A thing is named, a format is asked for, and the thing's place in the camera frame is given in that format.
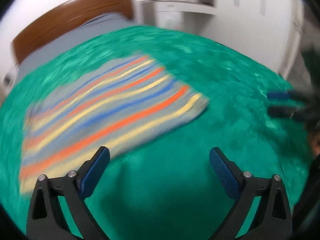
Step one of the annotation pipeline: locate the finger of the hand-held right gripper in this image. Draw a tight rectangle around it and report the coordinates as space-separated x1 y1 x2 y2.
266 90 310 103
267 105 308 121

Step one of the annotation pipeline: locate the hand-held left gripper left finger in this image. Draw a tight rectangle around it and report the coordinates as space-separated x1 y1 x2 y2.
26 146 110 240

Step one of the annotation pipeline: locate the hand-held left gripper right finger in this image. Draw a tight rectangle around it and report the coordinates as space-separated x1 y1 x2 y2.
209 147 293 240

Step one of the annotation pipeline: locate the striped knit sweater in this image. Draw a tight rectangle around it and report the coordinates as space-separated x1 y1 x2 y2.
19 55 210 196

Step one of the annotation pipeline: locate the green floral blanket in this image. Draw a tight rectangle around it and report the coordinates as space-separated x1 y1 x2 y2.
0 25 313 240

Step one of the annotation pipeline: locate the white bedside cabinet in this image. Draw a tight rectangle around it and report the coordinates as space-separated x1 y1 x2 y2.
135 0 304 78

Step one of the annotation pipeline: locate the grey bed sheet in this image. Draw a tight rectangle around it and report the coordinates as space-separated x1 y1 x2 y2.
17 14 135 81

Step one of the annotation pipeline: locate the wooden headboard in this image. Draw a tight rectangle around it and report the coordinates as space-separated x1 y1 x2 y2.
11 0 135 66

